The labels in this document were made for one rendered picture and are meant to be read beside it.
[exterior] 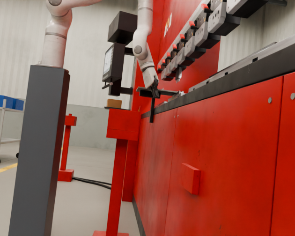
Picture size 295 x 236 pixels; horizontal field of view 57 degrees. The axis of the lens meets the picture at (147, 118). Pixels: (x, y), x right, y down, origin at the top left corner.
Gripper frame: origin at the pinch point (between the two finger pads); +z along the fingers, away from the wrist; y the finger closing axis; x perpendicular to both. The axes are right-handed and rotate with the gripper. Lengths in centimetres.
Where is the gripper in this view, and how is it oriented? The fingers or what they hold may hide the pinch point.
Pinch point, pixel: (155, 94)
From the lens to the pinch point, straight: 156.8
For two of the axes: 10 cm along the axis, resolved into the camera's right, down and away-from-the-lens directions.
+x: 8.7, -2.0, 4.5
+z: 2.8, 9.5, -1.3
